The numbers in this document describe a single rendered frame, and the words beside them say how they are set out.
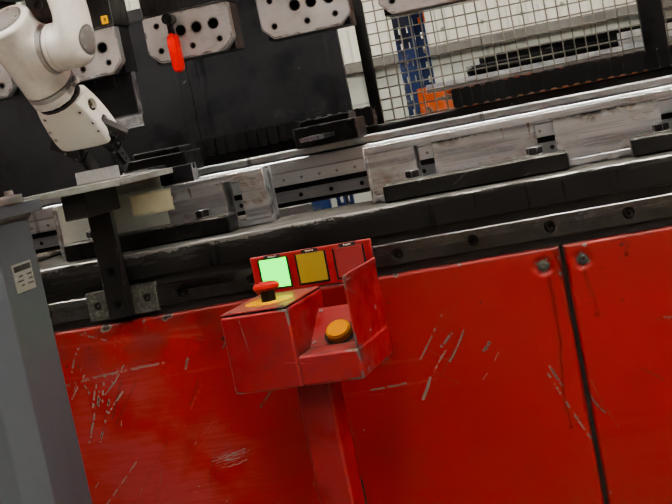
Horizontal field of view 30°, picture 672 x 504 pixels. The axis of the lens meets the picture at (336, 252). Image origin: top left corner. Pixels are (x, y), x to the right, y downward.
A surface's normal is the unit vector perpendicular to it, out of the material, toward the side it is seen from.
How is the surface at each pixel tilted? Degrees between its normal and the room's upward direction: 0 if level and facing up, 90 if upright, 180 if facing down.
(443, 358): 90
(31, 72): 130
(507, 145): 90
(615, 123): 90
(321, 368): 90
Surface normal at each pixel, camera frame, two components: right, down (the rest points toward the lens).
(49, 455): 0.97, -0.18
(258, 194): -0.18, 0.14
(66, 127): -0.16, 0.77
